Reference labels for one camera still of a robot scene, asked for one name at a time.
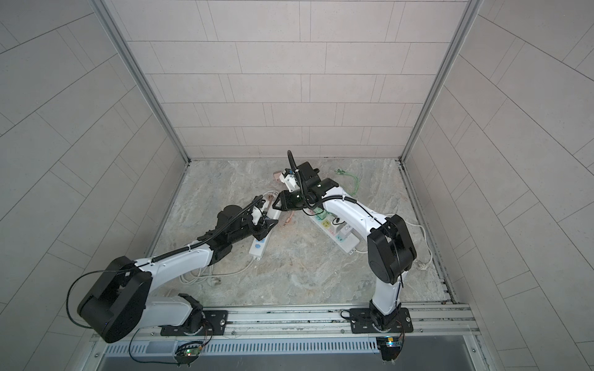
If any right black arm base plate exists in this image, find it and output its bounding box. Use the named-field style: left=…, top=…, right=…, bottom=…
left=341, top=307, right=414, bottom=334

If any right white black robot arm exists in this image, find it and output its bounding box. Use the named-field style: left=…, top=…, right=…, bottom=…
left=273, top=151, right=417, bottom=332

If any white blue socket power strip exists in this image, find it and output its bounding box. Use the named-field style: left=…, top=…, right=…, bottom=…
left=249, top=207, right=281, bottom=261

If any white multicolour socket power strip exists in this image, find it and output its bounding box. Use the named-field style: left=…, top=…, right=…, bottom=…
left=306, top=208, right=360, bottom=254

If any aluminium mounting rail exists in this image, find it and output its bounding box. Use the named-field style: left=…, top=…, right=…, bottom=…
left=90, top=303, right=481, bottom=344

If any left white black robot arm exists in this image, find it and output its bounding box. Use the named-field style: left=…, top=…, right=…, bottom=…
left=76, top=196, right=278, bottom=343

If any white charger adapter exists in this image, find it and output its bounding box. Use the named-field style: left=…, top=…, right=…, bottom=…
left=263, top=190, right=279, bottom=209

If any left green circuit board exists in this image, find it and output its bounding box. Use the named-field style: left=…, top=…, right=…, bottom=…
left=174, top=341, right=204, bottom=367

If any green circuit board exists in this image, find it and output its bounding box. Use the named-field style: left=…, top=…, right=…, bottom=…
left=174, top=341, right=204, bottom=367
left=376, top=337, right=403, bottom=362

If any right green circuit board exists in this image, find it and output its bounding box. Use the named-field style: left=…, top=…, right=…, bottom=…
left=376, top=337, right=403, bottom=362

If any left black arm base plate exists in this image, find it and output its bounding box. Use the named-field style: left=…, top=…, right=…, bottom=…
left=160, top=310, right=228, bottom=337

